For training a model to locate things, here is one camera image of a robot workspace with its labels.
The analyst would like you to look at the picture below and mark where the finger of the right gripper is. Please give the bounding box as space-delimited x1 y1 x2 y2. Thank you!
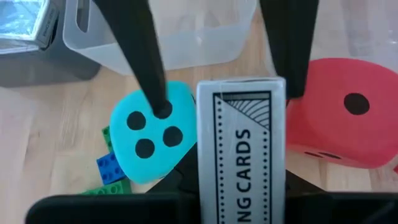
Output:
260 0 320 100
93 0 170 119

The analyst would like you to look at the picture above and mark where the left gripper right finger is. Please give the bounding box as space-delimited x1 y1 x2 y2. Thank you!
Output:
285 170 324 224

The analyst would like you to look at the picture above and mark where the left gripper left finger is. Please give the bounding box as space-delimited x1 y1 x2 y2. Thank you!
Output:
146 143 199 224

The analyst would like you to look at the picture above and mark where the teal foam die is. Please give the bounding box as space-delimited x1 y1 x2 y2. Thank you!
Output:
108 80 198 185

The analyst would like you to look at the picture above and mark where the white playing card pack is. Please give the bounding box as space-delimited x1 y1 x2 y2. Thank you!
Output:
196 77 287 224

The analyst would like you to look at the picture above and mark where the red foam die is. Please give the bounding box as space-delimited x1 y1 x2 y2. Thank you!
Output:
285 57 398 170

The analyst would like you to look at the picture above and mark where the small blue studded brick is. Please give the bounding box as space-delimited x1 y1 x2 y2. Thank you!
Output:
96 151 127 186

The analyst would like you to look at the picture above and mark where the long green studded brick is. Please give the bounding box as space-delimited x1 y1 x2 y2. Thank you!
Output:
81 179 133 195

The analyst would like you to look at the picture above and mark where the silver playing card box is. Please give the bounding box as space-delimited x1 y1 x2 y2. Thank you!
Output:
0 0 60 55

